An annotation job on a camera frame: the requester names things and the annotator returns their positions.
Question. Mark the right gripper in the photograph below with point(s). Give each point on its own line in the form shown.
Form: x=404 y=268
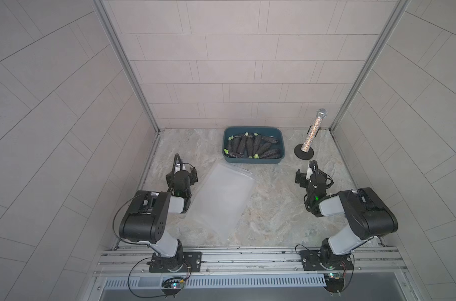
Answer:
x=301 y=179

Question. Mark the right controller board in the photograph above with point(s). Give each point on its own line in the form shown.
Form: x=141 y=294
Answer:
x=334 y=282

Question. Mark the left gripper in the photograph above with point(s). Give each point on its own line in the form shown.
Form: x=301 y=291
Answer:
x=186 y=201

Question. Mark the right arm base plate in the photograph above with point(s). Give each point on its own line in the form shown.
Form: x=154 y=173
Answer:
x=313 y=260

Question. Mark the eggplant at bin back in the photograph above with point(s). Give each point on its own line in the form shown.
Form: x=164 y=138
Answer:
x=270 y=139

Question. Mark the eggplant at bin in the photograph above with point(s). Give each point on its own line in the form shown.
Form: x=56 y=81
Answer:
x=231 y=147
x=269 y=154
x=270 y=139

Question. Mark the teal plastic bin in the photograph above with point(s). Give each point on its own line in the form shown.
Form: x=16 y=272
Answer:
x=248 y=147

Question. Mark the aluminium mounting rail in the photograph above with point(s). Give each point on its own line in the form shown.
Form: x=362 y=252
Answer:
x=245 y=261

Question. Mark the left controller board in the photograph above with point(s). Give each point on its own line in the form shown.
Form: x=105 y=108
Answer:
x=172 y=286

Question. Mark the eggplant at bin front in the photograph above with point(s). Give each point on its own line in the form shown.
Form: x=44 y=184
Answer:
x=269 y=154

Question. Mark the clear zip-top bag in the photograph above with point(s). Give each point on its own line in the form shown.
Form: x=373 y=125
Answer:
x=222 y=198

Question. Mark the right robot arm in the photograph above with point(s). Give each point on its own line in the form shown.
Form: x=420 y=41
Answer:
x=367 y=215

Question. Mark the eggplant at bin left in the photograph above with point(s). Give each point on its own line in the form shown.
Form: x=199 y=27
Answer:
x=231 y=147

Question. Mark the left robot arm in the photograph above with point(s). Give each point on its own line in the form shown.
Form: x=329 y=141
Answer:
x=145 y=219

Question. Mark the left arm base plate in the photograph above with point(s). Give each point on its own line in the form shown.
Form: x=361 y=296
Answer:
x=187 y=262

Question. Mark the controller board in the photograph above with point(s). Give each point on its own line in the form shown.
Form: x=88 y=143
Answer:
x=172 y=286
x=334 y=282

